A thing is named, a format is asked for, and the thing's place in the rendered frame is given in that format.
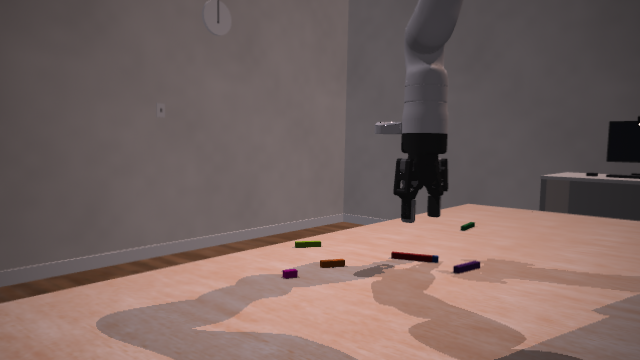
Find small magenta block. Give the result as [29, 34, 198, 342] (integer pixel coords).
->
[283, 269, 298, 279]

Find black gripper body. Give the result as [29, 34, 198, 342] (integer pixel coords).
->
[401, 133, 447, 186]

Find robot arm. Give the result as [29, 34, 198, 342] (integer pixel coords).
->
[375, 0, 463, 134]

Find purple rod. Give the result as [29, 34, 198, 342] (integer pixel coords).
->
[453, 261, 480, 274]

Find orange rod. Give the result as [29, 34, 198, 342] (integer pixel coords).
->
[320, 259, 345, 268]

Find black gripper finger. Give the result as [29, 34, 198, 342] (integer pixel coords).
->
[393, 158, 432, 223]
[425, 158, 448, 218]

